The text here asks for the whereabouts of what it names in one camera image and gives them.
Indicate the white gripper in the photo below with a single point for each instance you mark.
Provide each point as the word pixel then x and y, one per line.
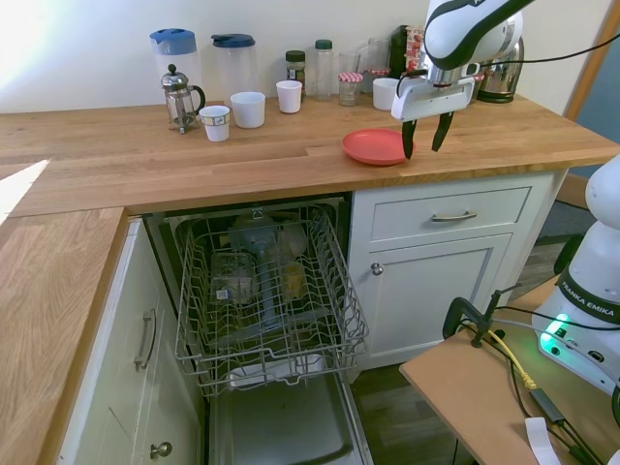
pixel 436 97

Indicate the red plastic plate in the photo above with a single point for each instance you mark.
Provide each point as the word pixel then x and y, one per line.
pixel 373 145

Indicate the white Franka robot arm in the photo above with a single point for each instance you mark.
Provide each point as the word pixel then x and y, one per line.
pixel 450 34

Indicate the steel dishwasher door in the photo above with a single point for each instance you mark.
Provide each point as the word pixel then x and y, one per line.
pixel 281 426

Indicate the white ceramic bowl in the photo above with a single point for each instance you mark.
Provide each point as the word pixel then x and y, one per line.
pixel 384 94

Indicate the glass jar red checked lid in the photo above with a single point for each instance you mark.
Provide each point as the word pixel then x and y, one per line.
pixel 350 89
pixel 377 73

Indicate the red printed carton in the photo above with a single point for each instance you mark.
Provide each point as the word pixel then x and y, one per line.
pixel 415 48

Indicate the black tall container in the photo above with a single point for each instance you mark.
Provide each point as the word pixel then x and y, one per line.
pixel 398 48

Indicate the stainless steel kettle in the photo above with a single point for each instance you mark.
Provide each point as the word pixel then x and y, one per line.
pixel 501 77

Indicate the clear drinking glass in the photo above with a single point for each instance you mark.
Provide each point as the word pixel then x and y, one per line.
pixel 349 62

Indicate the clear bottle green lid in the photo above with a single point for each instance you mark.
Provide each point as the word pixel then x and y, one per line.
pixel 324 72

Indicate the white plastic cup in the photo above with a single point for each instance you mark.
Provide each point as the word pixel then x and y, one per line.
pixel 289 97

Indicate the round metal cabinet knob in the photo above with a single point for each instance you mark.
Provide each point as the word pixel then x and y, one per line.
pixel 377 269
pixel 161 450

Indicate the dark jar green lid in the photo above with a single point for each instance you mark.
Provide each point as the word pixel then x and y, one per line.
pixel 295 68

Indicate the black table clamp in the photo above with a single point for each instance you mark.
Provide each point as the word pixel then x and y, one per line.
pixel 453 310

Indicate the white ceramic mug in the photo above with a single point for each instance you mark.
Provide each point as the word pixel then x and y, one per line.
pixel 248 111

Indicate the clear pitcher dark blue lid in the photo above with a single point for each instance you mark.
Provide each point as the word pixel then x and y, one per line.
pixel 235 68

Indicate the small patterned paper cup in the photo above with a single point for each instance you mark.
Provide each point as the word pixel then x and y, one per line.
pixel 214 123

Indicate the clear glass container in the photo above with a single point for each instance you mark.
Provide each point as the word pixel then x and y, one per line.
pixel 232 278

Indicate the glass french press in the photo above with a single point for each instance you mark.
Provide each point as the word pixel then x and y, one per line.
pixel 180 99

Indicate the clear pitcher light blue lid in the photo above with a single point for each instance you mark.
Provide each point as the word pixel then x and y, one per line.
pixel 173 51

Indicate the white paper strip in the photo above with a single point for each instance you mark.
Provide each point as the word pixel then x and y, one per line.
pixel 540 441

